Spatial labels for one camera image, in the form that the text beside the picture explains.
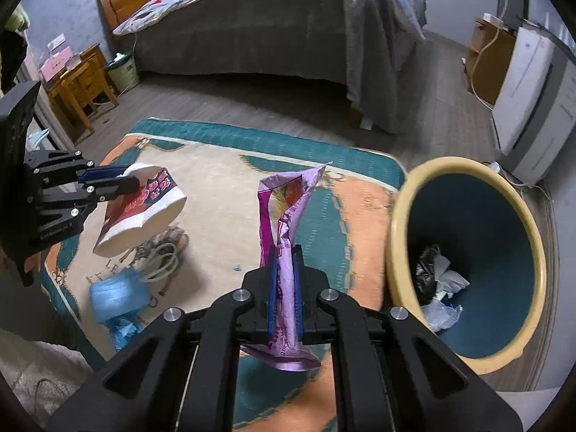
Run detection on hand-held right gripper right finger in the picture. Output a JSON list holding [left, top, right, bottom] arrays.
[[290, 244, 525, 432]]

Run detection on cream cable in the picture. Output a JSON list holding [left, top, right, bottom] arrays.
[[469, 22, 502, 109]]

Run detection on red and white paper cup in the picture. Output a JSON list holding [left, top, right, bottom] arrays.
[[92, 162, 187, 258]]

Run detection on white crumpled paper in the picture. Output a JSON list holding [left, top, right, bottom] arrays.
[[434, 254, 471, 300]]

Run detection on pink box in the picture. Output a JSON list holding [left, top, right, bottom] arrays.
[[40, 46, 75, 82]]

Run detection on light blue printed quilt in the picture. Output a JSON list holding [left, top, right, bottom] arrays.
[[112, 0, 426, 41]]

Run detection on wooden cabinet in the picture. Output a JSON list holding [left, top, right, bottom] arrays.
[[465, 18, 518, 106]]

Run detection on purple snack wrapper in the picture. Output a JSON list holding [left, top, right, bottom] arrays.
[[240, 162, 334, 373]]

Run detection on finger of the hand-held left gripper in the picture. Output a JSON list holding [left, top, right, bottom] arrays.
[[85, 175, 141, 204], [76, 164, 131, 186]]

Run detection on teal and orange rug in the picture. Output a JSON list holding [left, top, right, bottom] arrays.
[[40, 118, 408, 432]]

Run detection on white fluffy cloth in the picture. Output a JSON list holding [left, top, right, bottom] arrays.
[[0, 328, 95, 428]]

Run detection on wooden nightstand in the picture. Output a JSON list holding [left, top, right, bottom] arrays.
[[47, 42, 120, 133]]

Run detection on yellow rimmed teal trash bin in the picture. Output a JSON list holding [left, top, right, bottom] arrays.
[[386, 157, 547, 375]]

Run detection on black plastic bag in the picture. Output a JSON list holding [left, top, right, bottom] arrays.
[[414, 245, 444, 307]]

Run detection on blue face mask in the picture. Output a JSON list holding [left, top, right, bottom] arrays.
[[89, 266, 151, 352]]

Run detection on yellow green cloth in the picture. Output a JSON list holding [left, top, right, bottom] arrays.
[[5, 4, 30, 32]]

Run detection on bed with grey cover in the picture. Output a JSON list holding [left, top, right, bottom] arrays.
[[114, 0, 428, 135]]

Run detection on white coiled cable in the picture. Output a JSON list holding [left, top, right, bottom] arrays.
[[135, 242, 181, 284]]

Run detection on dark hanging clothes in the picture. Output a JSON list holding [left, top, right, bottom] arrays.
[[0, 27, 28, 95]]

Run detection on clear plastic bag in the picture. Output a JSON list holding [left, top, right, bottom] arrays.
[[420, 299, 464, 334]]

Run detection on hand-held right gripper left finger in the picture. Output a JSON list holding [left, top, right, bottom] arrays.
[[45, 245, 280, 432]]

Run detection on small green waste bin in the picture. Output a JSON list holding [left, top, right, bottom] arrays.
[[104, 51, 140, 95]]

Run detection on white air purifier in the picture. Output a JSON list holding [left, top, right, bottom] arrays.
[[490, 24, 576, 187]]

